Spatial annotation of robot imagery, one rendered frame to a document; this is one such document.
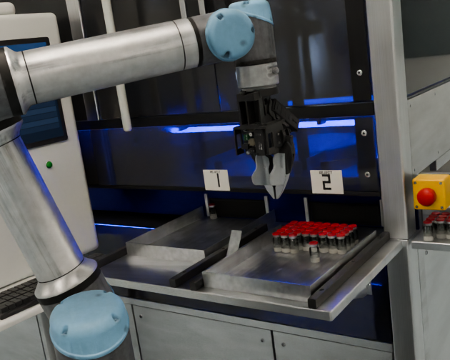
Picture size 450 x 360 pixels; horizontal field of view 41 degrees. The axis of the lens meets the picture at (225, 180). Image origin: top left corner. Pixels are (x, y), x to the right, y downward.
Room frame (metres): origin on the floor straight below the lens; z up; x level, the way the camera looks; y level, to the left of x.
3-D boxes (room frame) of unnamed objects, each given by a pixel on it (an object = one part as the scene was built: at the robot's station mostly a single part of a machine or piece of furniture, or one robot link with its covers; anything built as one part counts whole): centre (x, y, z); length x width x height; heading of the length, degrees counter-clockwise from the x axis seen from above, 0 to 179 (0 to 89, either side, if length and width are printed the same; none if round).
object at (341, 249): (1.35, -0.18, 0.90); 0.18 x 0.02 x 0.05; 53
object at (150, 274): (1.41, -0.02, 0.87); 0.70 x 0.48 x 0.02; 54
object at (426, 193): (1.28, -0.44, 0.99); 0.04 x 0.04 x 0.04; 54
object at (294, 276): (1.28, -0.13, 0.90); 0.34 x 0.26 x 0.04; 143
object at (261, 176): (1.10, -0.07, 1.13); 0.06 x 0.03 x 0.09; 144
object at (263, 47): (1.09, -0.08, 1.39); 0.09 x 0.08 x 0.11; 107
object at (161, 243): (1.57, 0.08, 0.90); 0.34 x 0.26 x 0.04; 144
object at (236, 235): (1.35, 0.03, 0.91); 0.14 x 0.03 x 0.06; 144
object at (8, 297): (1.56, 0.50, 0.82); 0.40 x 0.14 x 0.02; 137
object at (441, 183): (1.32, -0.47, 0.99); 0.08 x 0.07 x 0.07; 144
